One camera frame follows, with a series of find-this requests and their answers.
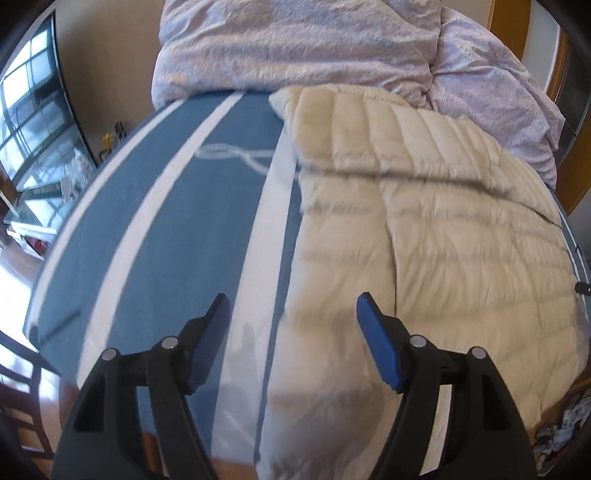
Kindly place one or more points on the large glass window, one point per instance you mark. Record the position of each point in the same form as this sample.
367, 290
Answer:
37, 106

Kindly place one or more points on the cream puffer jacket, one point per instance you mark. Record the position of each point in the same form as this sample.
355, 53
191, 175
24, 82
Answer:
452, 221

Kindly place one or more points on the dark wooden chair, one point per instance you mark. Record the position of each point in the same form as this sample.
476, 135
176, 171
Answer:
18, 392

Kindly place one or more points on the pink floral duvet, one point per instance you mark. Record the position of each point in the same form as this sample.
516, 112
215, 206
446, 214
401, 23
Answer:
295, 46

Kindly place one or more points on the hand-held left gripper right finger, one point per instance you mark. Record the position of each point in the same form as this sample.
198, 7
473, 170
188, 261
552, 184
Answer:
376, 341

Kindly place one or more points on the blue white striped bed sheet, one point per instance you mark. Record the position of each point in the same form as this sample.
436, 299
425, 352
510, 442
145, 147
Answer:
138, 207

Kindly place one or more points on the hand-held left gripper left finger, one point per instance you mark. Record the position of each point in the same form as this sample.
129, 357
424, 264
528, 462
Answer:
213, 332

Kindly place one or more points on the yellow toy figures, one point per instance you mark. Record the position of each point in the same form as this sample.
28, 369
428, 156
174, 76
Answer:
111, 138

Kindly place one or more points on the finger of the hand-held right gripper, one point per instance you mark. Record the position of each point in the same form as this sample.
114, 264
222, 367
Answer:
584, 288

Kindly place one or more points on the wooden headboard shelf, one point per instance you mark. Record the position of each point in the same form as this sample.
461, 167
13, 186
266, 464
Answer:
565, 55

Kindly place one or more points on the floor clutter pile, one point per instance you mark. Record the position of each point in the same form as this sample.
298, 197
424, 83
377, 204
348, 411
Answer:
561, 429

